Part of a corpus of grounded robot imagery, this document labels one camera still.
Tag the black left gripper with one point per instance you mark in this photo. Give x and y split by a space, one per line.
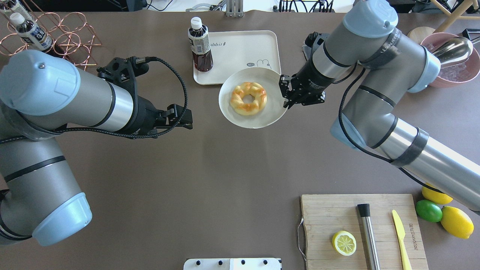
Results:
144 117

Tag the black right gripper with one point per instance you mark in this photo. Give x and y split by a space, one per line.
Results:
314 77

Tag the glazed ring donut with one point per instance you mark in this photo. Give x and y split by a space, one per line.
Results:
252 89

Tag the white round plate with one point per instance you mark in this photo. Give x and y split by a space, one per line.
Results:
273 110

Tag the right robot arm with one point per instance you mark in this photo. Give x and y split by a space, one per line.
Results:
396 65

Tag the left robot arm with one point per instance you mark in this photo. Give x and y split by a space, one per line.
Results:
44 96

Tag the cream rabbit tray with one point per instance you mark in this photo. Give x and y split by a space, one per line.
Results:
233 51

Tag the dark drink bottle on tray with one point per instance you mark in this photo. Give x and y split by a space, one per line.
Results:
198 35

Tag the bamboo cutting board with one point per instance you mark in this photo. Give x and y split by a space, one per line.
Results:
325 215

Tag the stainless steel muddler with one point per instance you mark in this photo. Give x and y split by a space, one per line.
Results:
368 233

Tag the round wooden lid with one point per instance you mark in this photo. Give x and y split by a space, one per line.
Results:
418 34

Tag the half lemon slice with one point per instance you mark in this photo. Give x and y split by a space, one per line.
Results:
344 243

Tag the steel ladle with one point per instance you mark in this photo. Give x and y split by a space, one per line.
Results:
454 51

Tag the pink bowl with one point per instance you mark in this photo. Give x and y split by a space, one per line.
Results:
455 75

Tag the yellow plastic knife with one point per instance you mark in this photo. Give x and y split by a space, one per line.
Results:
400 231

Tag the yellow lemon upper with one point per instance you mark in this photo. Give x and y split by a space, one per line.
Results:
436 197

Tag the yellow lemon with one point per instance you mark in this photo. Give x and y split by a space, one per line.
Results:
436 197
457 222

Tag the green lime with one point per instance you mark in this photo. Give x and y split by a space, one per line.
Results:
428 211

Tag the yellow lemon lower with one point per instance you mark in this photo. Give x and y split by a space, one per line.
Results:
457 222

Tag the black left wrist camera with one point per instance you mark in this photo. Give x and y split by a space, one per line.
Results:
124 72

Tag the copper wire bottle rack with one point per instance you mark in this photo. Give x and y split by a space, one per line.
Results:
73 37

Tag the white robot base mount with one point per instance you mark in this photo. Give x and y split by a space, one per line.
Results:
261 263

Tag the bottle in wire rack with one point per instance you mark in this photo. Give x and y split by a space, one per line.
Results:
31 32

